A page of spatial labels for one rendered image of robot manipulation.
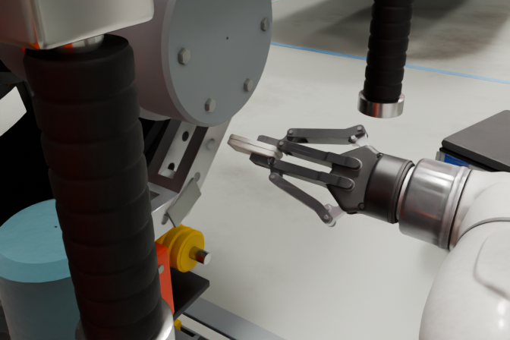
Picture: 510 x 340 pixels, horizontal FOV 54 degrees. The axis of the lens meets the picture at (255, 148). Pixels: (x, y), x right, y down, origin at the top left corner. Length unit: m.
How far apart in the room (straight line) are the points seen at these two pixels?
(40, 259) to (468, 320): 0.28
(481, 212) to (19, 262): 0.39
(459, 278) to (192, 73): 0.24
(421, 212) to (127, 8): 0.42
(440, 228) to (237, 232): 1.08
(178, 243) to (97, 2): 0.52
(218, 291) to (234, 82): 1.04
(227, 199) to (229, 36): 1.38
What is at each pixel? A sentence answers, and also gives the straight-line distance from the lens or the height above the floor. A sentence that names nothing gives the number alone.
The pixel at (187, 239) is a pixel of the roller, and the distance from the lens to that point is 0.67.
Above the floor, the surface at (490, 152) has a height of 0.34.
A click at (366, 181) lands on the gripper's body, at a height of 0.64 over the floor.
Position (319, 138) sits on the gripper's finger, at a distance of 0.62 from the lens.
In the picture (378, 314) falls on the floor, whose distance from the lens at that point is 1.34.
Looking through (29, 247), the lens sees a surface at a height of 0.74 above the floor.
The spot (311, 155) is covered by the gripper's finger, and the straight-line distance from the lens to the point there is 0.61.
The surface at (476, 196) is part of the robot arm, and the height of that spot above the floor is 0.67.
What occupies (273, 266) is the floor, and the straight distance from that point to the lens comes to 1.44.
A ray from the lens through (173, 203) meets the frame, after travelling 0.60.
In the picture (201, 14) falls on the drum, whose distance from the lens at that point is 0.33.
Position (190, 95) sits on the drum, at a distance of 0.33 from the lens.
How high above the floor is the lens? 0.94
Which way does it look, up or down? 28 degrees down
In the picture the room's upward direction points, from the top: straight up
